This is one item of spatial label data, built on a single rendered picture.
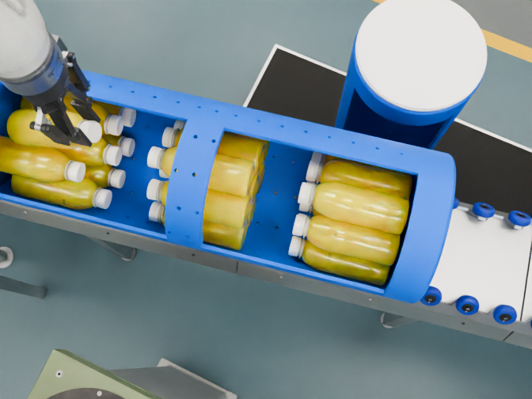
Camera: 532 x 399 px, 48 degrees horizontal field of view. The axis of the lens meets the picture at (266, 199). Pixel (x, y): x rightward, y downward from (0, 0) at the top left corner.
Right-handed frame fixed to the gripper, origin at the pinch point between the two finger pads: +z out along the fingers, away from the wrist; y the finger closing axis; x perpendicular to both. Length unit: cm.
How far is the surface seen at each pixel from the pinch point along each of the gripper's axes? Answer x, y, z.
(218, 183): -24.2, -2.5, 7.5
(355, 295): -54, -12, 37
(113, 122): -0.5, 5.4, 11.7
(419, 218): -59, -2, 1
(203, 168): -22.0, -2.2, 1.2
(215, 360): -20, -36, 124
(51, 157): 8.4, -4.3, 11.3
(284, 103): -21, 59, 109
